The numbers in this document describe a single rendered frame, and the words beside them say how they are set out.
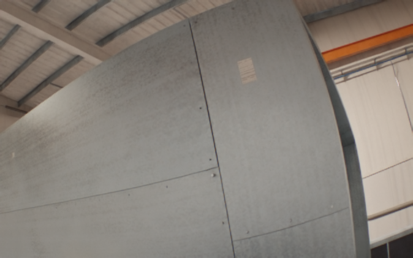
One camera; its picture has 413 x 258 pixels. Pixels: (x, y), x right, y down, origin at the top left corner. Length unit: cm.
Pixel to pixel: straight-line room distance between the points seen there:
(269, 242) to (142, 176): 52
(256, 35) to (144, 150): 54
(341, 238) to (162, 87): 83
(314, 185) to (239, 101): 37
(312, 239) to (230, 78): 59
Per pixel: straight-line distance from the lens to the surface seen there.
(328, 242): 106
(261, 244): 111
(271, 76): 115
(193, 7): 954
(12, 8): 846
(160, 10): 920
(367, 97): 982
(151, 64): 138
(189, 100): 125
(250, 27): 124
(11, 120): 1313
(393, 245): 565
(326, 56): 982
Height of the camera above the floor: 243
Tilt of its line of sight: 18 degrees up
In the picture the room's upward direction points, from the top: 10 degrees counter-clockwise
